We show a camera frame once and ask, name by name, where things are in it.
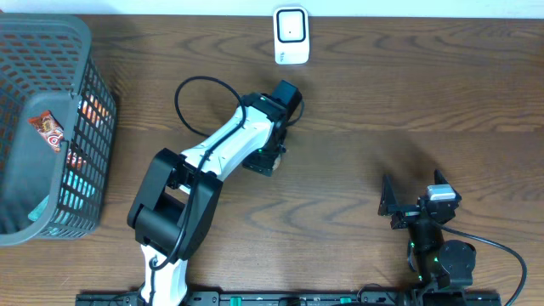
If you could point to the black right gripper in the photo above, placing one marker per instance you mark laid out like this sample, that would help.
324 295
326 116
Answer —
389 206

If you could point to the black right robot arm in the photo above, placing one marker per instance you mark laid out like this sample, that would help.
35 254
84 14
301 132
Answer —
444 264

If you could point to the small orange snack box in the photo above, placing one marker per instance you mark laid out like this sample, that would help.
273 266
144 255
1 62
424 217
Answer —
94 111

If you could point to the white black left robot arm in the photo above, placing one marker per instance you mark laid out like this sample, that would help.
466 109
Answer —
174 207

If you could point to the grey plastic mesh basket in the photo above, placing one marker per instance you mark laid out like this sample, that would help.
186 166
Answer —
46 65

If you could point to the green lid jar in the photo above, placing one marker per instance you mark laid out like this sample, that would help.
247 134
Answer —
276 163

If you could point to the orange candy bar wrapper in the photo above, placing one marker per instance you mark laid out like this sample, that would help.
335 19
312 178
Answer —
49 129

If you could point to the white barcode scanner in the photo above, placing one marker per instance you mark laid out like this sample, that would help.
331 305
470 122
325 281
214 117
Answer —
291 35

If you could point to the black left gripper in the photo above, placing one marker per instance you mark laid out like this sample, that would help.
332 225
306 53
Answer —
263 164

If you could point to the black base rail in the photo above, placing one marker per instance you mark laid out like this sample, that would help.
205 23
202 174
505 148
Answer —
366 298

